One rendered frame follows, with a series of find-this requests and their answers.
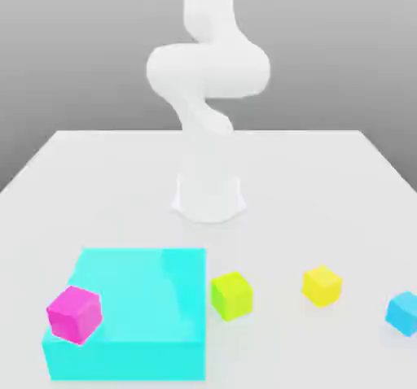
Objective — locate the large cyan box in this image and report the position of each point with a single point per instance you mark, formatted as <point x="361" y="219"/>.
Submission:
<point x="146" y="314"/>

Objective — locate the small blue cube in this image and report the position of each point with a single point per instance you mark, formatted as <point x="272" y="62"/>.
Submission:
<point x="404" y="314"/>

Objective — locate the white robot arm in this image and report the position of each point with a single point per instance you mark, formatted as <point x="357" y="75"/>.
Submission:
<point x="208" y="70"/>

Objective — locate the small yellow cube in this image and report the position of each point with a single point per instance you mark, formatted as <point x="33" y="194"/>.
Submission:
<point x="322" y="285"/>

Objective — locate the small magenta cube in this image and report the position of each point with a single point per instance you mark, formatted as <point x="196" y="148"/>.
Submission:
<point x="75" y="314"/>

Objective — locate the small lime green cube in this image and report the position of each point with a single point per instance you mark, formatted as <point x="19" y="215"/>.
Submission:
<point x="232" y="296"/>

